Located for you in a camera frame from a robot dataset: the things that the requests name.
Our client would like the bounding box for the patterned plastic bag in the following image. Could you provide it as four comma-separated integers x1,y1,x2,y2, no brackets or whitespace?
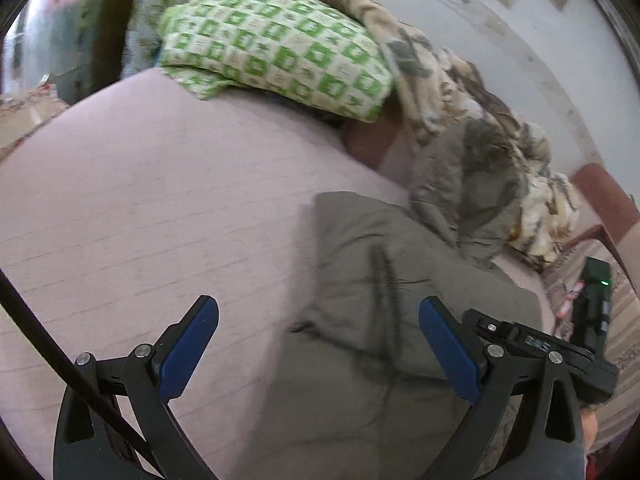
124,0,197,77

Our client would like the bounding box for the grey padded jacket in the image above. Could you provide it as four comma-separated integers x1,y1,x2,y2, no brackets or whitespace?
240,120,556,480

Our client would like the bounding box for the maroon cushion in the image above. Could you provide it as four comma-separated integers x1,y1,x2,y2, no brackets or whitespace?
341,105,417,172
567,162,640,283

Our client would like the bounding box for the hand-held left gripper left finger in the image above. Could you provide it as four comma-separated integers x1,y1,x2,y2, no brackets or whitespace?
52,295,221,480

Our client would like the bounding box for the pink bed sheet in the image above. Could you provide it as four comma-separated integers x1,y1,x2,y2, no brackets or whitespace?
0,67,556,480

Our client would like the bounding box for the brown wooden frame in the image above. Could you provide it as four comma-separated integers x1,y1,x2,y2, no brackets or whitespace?
96,0,144,82

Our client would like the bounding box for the floral paper gift bag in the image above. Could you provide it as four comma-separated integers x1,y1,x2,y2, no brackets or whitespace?
0,85,71,161

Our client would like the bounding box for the green white checkered pillow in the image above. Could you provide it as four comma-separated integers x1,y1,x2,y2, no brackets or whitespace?
156,0,396,123

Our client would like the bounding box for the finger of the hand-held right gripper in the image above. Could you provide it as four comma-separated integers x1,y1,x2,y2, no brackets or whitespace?
462,309,551,356

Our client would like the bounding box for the person's right forearm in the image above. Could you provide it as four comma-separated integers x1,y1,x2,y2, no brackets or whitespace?
580,406,600,455

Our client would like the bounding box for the black cable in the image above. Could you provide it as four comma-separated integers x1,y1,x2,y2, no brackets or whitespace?
0,269,153,463

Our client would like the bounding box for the red and white pen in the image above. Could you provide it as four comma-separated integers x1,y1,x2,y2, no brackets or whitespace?
554,280,587,319

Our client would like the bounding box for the floral leaf print blanket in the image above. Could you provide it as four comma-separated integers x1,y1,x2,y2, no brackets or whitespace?
340,0,583,271

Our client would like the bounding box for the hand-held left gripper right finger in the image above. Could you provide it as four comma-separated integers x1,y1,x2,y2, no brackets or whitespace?
417,296,588,480

